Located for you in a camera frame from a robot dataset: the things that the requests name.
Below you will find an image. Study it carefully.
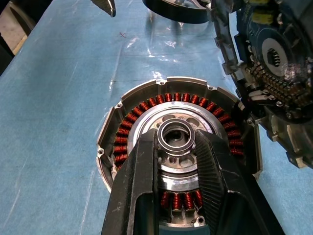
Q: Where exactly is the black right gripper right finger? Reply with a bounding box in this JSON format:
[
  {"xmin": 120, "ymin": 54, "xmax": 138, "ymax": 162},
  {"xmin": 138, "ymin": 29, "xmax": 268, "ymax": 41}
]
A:
[{"xmin": 194, "ymin": 129, "xmax": 286, "ymax": 235}]

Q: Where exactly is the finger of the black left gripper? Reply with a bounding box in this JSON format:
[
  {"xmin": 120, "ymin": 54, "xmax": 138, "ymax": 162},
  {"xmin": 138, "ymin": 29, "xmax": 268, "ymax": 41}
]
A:
[{"xmin": 90, "ymin": 0, "xmax": 117, "ymax": 18}]

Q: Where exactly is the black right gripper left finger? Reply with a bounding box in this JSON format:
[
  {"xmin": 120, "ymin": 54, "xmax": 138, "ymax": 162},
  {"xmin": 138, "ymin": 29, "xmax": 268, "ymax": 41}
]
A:
[{"xmin": 101, "ymin": 128, "xmax": 162, "ymax": 235}]

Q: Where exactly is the black spoked rotor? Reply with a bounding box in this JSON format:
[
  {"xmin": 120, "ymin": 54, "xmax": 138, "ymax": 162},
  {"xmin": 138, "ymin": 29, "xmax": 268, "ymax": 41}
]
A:
[{"xmin": 142, "ymin": 0, "xmax": 212, "ymax": 24}]

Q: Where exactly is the motor housing with copper windings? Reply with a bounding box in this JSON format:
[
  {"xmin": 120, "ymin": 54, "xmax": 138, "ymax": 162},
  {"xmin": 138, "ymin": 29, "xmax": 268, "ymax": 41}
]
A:
[{"xmin": 96, "ymin": 76, "xmax": 264, "ymax": 231}]

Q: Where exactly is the silver motor housing lid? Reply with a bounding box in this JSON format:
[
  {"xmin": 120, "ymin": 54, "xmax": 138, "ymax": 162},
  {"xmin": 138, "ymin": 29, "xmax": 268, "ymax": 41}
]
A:
[{"xmin": 210, "ymin": 0, "xmax": 313, "ymax": 169}]

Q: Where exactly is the blue plastic table cover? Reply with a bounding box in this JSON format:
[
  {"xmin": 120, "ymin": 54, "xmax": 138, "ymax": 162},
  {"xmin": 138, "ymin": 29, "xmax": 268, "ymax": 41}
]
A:
[{"xmin": 0, "ymin": 0, "xmax": 313, "ymax": 235}]

